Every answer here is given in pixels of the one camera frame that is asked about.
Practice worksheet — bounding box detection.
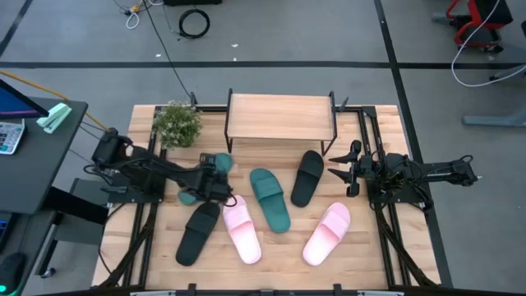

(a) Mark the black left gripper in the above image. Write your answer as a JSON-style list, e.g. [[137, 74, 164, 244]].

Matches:
[[191, 151, 234, 203]]

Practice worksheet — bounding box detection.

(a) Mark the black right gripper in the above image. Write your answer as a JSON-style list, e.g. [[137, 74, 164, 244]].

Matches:
[[327, 139, 382, 198]]

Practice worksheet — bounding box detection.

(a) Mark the teal green slide sandal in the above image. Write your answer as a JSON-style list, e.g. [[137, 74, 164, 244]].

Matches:
[[177, 152, 234, 206], [249, 168, 292, 234]]

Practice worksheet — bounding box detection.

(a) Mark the black slide sandal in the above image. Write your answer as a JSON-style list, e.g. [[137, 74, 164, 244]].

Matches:
[[290, 150, 325, 209], [175, 201, 222, 267]]

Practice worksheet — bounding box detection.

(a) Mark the pink slide sandal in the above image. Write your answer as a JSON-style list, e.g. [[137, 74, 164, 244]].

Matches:
[[221, 194, 263, 266], [302, 201, 352, 267]]

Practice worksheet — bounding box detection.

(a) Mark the wooden shelf with black frame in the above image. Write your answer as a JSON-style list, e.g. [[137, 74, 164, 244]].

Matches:
[[224, 87, 339, 157]]

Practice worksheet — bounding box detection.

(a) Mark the green potted plant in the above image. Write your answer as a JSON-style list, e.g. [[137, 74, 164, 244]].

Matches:
[[150, 99, 203, 150]]

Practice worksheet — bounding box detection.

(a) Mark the grey desk foot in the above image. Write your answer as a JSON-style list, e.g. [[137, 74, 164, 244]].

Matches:
[[462, 63, 526, 128]]

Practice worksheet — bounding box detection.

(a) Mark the mint green stapler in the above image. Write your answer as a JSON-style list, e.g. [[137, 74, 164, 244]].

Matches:
[[35, 102, 73, 135]]

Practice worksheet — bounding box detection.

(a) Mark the black office desk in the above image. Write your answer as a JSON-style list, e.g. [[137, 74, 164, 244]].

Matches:
[[0, 97, 90, 215]]

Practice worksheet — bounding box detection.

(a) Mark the black box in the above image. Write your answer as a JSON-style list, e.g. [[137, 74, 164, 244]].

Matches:
[[163, 0, 223, 7]]

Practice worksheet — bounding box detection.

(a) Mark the grey desk calculator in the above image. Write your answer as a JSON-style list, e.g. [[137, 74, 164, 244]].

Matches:
[[0, 118, 25, 156]]

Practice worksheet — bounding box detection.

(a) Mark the computer monitor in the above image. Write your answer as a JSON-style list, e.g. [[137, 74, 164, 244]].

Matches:
[[0, 77, 50, 121]]

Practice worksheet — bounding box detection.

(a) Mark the black rounded device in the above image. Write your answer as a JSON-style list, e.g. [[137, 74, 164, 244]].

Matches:
[[0, 252, 28, 296]]

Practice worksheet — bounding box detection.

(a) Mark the black metal rig frame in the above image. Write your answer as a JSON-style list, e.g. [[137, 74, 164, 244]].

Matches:
[[98, 104, 453, 296]]

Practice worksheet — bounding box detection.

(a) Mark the long black cable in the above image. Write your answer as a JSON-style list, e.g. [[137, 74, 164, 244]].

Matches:
[[141, 0, 194, 102]]

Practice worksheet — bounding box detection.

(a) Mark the long white cable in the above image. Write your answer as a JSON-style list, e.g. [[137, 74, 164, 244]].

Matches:
[[450, 0, 526, 88]]

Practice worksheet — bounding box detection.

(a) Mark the coiled black cable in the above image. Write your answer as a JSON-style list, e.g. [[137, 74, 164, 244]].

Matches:
[[178, 7, 211, 41]]

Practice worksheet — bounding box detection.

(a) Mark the short white cable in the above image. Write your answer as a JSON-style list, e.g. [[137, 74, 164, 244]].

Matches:
[[124, 2, 141, 30]]

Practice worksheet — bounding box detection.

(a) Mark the yellow cable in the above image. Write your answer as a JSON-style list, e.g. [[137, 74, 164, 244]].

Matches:
[[0, 69, 110, 132]]

